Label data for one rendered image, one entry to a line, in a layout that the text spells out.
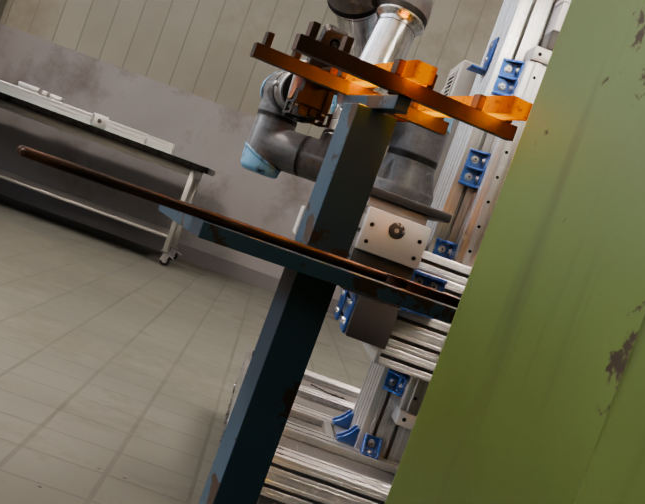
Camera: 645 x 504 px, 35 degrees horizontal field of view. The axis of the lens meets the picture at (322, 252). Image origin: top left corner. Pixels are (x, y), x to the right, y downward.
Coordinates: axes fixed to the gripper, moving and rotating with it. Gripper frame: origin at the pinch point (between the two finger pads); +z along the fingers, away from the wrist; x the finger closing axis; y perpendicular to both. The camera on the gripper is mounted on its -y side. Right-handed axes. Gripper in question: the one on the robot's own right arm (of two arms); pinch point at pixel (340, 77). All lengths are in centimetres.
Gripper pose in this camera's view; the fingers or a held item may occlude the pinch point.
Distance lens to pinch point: 158.1
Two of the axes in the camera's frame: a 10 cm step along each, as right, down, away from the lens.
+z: 2.9, 1.4, -9.5
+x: -8.9, -3.1, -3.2
